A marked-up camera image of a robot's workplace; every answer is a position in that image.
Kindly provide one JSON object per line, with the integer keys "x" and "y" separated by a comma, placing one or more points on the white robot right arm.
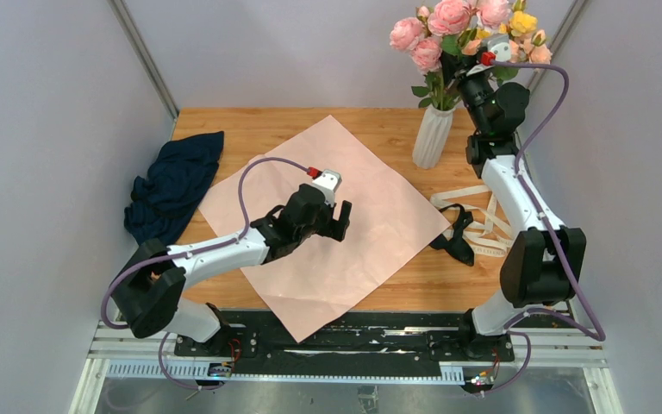
{"x": 546, "y": 256}

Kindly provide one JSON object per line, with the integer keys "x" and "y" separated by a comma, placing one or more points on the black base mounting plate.
{"x": 360, "y": 346}

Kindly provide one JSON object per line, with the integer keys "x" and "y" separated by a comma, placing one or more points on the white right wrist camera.
{"x": 496, "y": 48}

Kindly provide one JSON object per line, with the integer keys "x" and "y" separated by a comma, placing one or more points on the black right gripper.
{"x": 467, "y": 78}

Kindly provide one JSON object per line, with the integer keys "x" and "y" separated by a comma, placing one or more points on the pink paper flower wrap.
{"x": 390, "y": 223}

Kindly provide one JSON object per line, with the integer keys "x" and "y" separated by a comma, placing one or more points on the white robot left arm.
{"x": 149, "y": 290}

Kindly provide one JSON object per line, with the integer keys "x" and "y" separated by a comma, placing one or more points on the deep pink rose stem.
{"x": 412, "y": 36}

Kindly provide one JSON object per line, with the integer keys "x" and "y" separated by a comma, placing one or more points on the dark blue cloth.
{"x": 165, "y": 199}

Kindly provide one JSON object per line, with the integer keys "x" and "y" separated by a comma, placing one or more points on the yellow and pink flowers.
{"x": 527, "y": 38}

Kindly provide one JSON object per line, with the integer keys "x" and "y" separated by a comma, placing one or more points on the white ribbed vase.
{"x": 432, "y": 137}

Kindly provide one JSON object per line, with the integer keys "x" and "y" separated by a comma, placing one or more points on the aluminium frame post left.
{"x": 132, "y": 32}

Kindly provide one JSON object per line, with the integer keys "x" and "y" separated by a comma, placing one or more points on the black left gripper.
{"x": 339, "y": 226}

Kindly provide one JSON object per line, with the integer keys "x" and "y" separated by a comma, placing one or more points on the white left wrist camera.
{"x": 327, "y": 182}

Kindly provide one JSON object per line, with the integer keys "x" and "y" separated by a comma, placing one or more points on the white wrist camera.
{"x": 496, "y": 48}
{"x": 327, "y": 182}

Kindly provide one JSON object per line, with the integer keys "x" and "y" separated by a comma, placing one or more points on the black printed ribbon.
{"x": 455, "y": 244}

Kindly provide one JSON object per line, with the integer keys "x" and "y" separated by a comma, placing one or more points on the white printed ribbon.
{"x": 491, "y": 237}

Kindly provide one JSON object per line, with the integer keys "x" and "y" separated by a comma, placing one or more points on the aluminium frame rail front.
{"x": 111, "y": 355}

